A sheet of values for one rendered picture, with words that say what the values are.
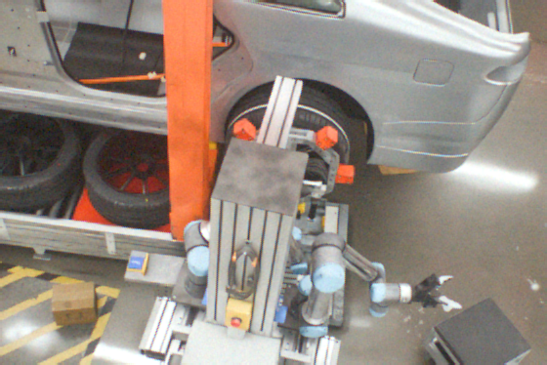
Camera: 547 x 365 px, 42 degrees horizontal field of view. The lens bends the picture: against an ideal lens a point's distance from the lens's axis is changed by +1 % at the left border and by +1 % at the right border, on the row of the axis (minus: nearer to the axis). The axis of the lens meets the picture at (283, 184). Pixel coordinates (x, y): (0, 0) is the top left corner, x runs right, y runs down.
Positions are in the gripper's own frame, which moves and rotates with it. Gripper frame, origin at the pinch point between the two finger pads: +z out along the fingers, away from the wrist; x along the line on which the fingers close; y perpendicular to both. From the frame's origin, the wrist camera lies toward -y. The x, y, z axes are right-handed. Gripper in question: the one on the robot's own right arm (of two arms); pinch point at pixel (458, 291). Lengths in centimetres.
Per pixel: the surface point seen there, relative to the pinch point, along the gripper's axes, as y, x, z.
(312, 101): -7, -112, -51
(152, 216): 72, -102, -131
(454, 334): 85, -35, 31
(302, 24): -53, -108, -62
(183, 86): -50, -61, -114
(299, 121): -4, -99, -58
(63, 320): 113, -60, -176
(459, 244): 108, -118, 61
